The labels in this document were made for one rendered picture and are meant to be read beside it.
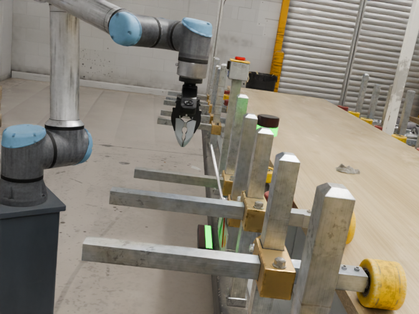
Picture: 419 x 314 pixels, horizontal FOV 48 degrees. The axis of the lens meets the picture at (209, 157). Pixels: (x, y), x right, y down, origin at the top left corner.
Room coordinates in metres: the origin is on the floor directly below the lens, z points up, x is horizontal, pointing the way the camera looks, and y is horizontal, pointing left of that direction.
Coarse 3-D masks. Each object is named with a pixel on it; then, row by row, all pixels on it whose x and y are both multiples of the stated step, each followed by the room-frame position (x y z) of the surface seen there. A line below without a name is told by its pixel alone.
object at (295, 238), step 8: (288, 232) 1.41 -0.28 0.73; (296, 232) 1.32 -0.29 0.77; (288, 240) 1.39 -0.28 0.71; (296, 240) 1.30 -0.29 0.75; (304, 240) 1.23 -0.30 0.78; (288, 248) 1.37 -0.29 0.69; (296, 248) 1.29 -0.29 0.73; (296, 256) 1.27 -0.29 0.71; (336, 296) 0.93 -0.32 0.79; (336, 304) 0.92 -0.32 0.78; (336, 312) 0.91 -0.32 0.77; (344, 312) 0.87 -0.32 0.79
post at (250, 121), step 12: (252, 120) 1.23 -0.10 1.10; (252, 132) 1.23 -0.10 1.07; (240, 144) 1.24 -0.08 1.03; (252, 144) 1.23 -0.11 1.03; (240, 156) 1.23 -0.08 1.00; (240, 168) 1.23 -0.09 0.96; (240, 180) 1.23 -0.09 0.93; (240, 192) 1.23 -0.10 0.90; (228, 228) 1.23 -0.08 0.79; (228, 240) 1.23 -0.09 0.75
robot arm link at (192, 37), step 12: (180, 24) 1.44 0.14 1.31; (192, 24) 1.39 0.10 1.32; (204, 24) 1.40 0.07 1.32; (180, 36) 1.41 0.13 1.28; (192, 36) 1.39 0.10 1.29; (204, 36) 1.40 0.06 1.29; (180, 48) 1.41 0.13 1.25; (192, 48) 1.39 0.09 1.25; (204, 48) 1.40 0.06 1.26; (180, 60) 1.40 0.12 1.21; (192, 60) 1.39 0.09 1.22; (204, 60) 1.40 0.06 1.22
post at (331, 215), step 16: (320, 192) 0.50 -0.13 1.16; (336, 192) 0.49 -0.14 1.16; (320, 208) 0.49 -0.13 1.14; (336, 208) 0.49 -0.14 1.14; (352, 208) 0.49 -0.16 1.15; (320, 224) 0.48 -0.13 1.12; (336, 224) 0.49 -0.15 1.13; (320, 240) 0.48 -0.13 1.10; (336, 240) 0.49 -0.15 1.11; (304, 256) 0.51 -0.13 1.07; (320, 256) 0.48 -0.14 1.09; (336, 256) 0.49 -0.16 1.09; (304, 272) 0.50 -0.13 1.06; (320, 272) 0.49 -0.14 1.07; (336, 272) 0.49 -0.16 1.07; (304, 288) 0.49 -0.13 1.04; (320, 288) 0.49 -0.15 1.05; (304, 304) 0.48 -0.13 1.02; (320, 304) 0.49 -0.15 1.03
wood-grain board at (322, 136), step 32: (256, 96) 3.43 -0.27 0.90; (288, 96) 3.72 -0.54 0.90; (288, 128) 2.30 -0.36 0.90; (320, 128) 2.43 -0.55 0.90; (352, 128) 2.58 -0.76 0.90; (320, 160) 1.72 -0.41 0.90; (352, 160) 1.80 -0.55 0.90; (384, 160) 1.88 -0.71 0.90; (416, 160) 1.98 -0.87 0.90; (352, 192) 1.37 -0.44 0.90; (384, 192) 1.42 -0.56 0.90; (416, 192) 1.47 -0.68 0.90; (384, 224) 1.13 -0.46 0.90; (416, 224) 1.16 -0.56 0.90; (352, 256) 0.91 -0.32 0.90; (384, 256) 0.93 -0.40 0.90; (416, 256) 0.96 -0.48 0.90; (416, 288) 0.81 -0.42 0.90
